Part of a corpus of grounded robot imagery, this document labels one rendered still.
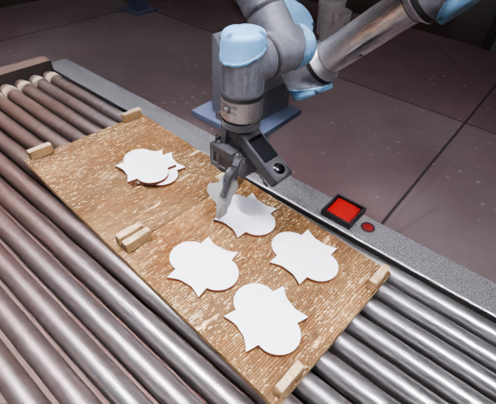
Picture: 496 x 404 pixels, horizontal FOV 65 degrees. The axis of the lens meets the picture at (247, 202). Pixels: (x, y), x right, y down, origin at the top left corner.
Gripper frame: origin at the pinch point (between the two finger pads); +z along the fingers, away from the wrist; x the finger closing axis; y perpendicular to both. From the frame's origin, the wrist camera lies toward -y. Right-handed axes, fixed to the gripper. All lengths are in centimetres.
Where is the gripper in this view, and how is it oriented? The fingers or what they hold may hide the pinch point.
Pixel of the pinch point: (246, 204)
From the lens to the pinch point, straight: 83.5
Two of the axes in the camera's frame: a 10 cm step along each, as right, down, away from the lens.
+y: -7.2, -4.7, 5.0
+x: -6.9, 4.6, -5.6
